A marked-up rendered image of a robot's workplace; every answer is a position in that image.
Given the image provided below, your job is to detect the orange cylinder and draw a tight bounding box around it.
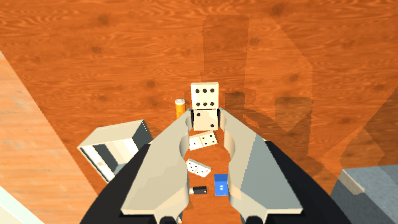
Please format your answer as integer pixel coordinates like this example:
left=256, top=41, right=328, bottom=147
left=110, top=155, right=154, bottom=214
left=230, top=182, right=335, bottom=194
left=175, top=99, right=185, bottom=119

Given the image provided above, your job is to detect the black usb stick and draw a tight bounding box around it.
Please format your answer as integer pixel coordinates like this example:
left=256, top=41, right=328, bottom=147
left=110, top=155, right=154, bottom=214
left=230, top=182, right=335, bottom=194
left=190, top=186, right=207, bottom=195

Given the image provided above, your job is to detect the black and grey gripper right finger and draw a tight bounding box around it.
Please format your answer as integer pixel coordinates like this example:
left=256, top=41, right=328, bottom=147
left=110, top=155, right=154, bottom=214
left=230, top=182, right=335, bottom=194
left=217, top=107, right=352, bottom=224

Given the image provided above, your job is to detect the cream three-compartment bin rack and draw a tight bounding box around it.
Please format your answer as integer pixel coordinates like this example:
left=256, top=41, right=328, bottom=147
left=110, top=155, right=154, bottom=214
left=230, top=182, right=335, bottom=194
left=77, top=119, right=153, bottom=183

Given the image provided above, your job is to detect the cream domino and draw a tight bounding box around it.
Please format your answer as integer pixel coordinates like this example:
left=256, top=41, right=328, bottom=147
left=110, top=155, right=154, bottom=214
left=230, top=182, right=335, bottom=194
left=189, top=130, right=217, bottom=150
left=191, top=82, right=219, bottom=131
left=186, top=159, right=211, bottom=177

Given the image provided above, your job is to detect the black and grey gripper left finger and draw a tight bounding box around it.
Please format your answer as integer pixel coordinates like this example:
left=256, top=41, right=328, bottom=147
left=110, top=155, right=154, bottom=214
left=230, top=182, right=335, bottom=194
left=79, top=108, right=194, bottom=224

